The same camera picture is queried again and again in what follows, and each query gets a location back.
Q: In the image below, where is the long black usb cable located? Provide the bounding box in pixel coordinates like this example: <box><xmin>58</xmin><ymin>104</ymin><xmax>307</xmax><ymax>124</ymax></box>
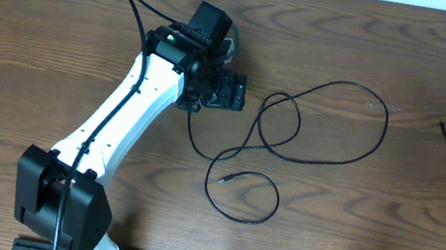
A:
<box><xmin>169</xmin><ymin>56</ymin><xmax>395</xmax><ymax>246</ymax></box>

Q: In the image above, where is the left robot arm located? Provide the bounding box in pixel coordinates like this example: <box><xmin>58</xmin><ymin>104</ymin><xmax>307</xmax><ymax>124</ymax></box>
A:
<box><xmin>13</xmin><ymin>1</ymin><xmax>246</xmax><ymax>250</ymax></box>

